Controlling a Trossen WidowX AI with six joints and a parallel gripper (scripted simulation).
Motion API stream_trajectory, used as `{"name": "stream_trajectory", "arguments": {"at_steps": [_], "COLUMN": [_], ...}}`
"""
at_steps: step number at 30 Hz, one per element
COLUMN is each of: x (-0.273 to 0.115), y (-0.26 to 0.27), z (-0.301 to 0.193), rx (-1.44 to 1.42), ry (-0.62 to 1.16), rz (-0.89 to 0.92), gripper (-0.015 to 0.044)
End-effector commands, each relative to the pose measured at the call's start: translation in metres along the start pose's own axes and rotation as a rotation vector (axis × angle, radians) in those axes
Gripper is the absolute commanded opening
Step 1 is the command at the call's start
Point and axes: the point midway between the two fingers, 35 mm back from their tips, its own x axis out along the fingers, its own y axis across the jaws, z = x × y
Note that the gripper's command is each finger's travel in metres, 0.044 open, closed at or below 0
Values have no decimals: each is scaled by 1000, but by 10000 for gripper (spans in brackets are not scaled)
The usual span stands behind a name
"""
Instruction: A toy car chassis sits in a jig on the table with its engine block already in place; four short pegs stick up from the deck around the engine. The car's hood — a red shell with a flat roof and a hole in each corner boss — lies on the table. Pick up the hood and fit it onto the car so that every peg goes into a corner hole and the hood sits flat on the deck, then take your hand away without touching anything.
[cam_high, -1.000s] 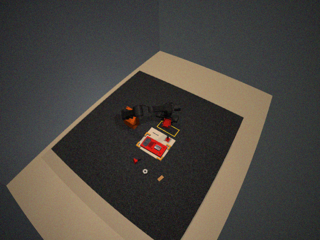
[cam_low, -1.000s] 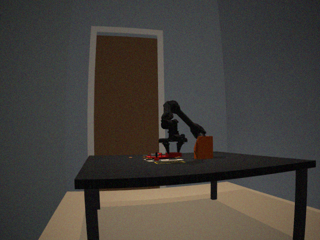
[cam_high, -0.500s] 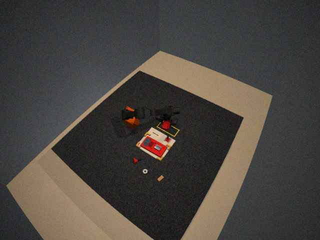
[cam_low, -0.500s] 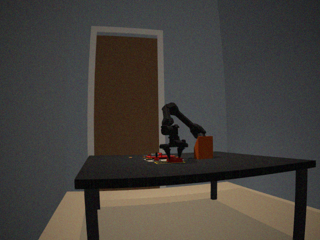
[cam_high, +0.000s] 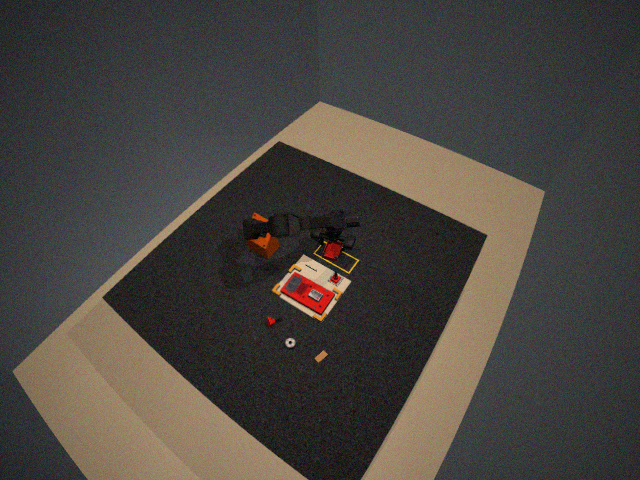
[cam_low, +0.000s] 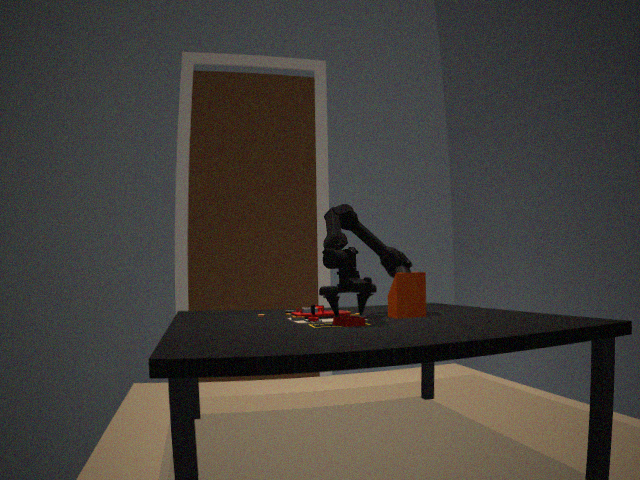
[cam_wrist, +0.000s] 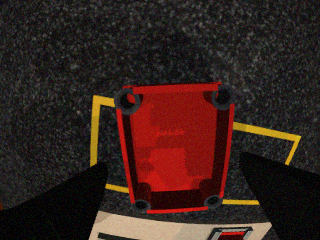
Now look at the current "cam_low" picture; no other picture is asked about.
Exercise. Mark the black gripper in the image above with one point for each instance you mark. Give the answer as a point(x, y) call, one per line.
point(331, 292)

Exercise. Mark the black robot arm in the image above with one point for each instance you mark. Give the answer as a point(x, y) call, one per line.
point(344, 216)

